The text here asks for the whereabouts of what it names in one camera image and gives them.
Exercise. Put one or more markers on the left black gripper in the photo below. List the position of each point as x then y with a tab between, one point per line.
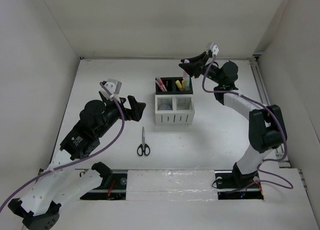
135	112

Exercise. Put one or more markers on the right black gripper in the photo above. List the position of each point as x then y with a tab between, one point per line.
196	67

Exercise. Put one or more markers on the pink highlighter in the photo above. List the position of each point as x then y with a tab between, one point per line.
185	74

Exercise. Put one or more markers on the green highlighter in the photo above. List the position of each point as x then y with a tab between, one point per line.
187	83

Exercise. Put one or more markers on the orange highlighter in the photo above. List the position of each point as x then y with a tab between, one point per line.
183	85

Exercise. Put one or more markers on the yellow highlighter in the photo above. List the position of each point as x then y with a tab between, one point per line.
179	85

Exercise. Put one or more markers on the clear jar of clips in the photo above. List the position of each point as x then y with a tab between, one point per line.
165	108

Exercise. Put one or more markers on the black handled scissors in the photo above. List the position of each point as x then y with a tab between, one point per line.
143	149

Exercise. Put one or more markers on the pink red pen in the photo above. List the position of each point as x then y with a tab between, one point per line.
162	88

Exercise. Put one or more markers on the orange pen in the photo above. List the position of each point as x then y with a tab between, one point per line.
163	86

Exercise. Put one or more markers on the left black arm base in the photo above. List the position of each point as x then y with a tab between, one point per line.
112	187

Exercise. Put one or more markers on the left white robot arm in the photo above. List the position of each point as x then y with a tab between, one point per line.
41	207

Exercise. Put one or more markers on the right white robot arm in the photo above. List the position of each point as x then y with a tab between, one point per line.
266	128

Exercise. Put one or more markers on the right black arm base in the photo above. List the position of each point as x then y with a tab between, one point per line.
232	186

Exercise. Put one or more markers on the white two-slot pen holder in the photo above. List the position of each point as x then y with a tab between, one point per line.
182	112

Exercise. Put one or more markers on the black two-slot pen holder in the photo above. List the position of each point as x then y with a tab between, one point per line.
172	88

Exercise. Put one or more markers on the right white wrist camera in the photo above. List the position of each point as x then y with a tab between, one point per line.
212	49

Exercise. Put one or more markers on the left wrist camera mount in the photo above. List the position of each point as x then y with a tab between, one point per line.
110	90

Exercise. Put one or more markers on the aluminium rail right side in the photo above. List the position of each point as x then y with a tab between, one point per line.
259	80

